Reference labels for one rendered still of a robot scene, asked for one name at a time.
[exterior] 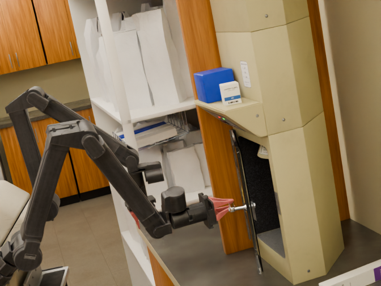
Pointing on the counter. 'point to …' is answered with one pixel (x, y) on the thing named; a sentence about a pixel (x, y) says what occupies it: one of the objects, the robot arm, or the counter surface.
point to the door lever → (236, 207)
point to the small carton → (230, 93)
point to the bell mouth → (262, 152)
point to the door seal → (250, 204)
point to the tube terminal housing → (291, 143)
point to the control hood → (240, 114)
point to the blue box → (212, 83)
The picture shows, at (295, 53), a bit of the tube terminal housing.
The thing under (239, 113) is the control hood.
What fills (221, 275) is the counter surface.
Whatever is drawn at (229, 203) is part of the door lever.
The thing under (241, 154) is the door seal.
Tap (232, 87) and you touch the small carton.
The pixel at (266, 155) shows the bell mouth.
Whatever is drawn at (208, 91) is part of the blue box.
